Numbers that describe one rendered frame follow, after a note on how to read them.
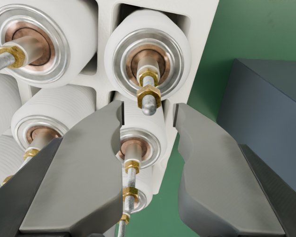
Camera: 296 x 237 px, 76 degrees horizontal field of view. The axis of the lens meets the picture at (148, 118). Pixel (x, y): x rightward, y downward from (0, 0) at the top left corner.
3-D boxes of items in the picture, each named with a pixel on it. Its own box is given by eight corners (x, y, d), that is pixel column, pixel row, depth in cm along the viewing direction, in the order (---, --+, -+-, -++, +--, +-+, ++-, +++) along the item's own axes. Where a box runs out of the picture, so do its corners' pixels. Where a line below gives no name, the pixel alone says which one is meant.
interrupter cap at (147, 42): (194, 40, 19) (196, 42, 18) (169, 104, 23) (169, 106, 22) (120, 16, 18) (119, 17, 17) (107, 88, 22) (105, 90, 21)
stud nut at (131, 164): (122, 167, 24) (121, 172, 23) (128, 158, 23) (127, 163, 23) (136, 172, 25) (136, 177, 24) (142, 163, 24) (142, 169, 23)
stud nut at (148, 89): (165, 92, 14) (166, 97, 13) (154, 109, 15) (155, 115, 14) (142, 81, 14) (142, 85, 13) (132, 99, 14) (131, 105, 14)
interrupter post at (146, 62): (162, 58, 20) (164, 68, 17) (155, 79, 21) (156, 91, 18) (140, 51, 20) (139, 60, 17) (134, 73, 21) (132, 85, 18)
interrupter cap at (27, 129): (9, 141, 26) (5, 145, 25) (28, 102, 23) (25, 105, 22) (61, 165, 28) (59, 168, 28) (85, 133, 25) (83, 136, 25)
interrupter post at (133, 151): (122, 150, 27) (120, 168, 24) (129, 138, 26) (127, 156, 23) (137, 156, 28) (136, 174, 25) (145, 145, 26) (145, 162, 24)
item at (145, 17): (180, 16, 34) (209, 33, 18) (163, 67, 39) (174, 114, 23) (127, -2, 32) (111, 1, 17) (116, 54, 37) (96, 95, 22)
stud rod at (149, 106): (154, 69, 19) (159, 107, 12) (150, 78, 19) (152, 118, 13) (145, 65, 18) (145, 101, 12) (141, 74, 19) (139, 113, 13)
